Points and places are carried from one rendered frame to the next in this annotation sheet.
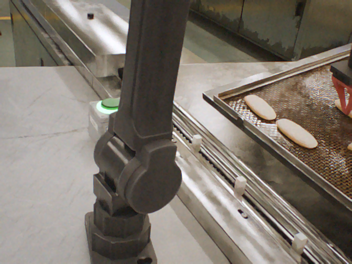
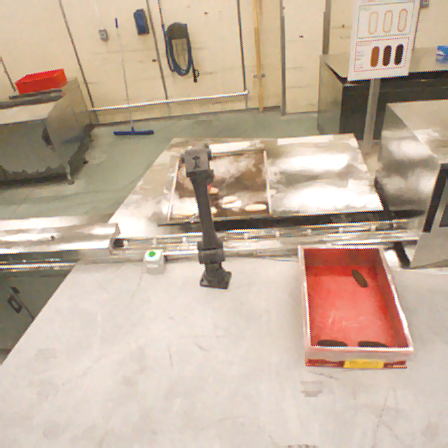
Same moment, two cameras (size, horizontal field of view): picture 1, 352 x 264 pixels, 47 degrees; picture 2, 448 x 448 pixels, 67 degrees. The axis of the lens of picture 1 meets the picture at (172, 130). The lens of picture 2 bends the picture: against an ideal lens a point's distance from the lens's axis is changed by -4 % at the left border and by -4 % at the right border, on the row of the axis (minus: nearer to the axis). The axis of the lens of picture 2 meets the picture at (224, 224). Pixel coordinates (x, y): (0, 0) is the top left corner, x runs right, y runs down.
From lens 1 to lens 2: 1.04 m
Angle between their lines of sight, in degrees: 43
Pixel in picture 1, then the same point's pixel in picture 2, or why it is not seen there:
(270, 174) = not seen: hidden behind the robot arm
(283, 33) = (46, 160)
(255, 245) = (242, 245)
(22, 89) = (87, 290)
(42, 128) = (131, 288)
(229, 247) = (236, 252)
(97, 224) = (214, 277)
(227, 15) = not seen: outside the picture
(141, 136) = (217, 242)
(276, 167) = not seen: hidden behind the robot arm
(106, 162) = (207, 258)
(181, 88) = (132, 231)
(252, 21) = (14, 165)
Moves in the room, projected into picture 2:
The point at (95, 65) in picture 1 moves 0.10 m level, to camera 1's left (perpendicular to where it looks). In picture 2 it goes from (107, 251) to (89, 265)
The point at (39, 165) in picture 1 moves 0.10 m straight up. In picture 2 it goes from (158, 293) to (152, 276)
